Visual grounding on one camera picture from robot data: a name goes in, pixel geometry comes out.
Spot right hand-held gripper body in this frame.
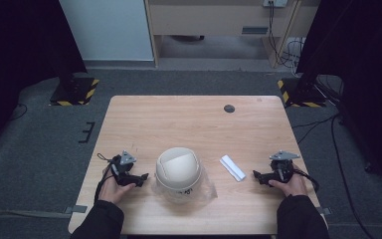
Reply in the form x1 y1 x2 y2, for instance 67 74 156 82
269 150 301 183

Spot bundle of black desk cables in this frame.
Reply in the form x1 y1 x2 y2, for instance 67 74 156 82
266 1 306 70

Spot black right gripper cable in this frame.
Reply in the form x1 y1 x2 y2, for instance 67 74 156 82
292 167 320 193

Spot black looped floor cable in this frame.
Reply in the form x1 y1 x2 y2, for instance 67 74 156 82
7 102 29 121

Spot dark desk vent label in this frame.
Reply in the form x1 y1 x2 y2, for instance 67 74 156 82
241 26 270 36

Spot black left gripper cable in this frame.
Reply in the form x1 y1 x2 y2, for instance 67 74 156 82
94 152 117 204

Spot clear plastic bin bag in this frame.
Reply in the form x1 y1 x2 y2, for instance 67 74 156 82
150 164 219 205

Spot light wooden desk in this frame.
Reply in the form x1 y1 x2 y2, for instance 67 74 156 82
144 0 323 70

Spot black stand base yellow stripes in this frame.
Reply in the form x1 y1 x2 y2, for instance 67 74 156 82
276 77 328 109
48 76 100 108

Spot person's right hand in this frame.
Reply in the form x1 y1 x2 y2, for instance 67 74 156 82
268 173 309 198

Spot black curtain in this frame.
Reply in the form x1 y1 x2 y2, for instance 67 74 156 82
294 0 382 191
0 0 89 157

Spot person's left hand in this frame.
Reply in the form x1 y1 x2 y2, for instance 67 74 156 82
97 175 137 205

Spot white cabinet panel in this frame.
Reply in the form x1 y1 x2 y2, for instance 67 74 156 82
58 0 155 62

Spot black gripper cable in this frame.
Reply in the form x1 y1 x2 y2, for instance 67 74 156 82
292 167 320 193
94 152 117 204

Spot white paper tissue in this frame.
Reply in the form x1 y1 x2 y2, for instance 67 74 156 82
219 154 248 183

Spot grey wall socket box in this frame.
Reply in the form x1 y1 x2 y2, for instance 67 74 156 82
262 0 289 9

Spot long black floor cable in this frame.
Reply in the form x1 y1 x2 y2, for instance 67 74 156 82
329 113 376 239

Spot thin black floor cable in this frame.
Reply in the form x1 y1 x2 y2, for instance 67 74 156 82
291 113 340 145

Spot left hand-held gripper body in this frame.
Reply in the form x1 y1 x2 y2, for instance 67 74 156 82
109 149 137 182

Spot grey floor strip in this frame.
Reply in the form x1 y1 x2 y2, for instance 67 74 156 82
0 208 68 219

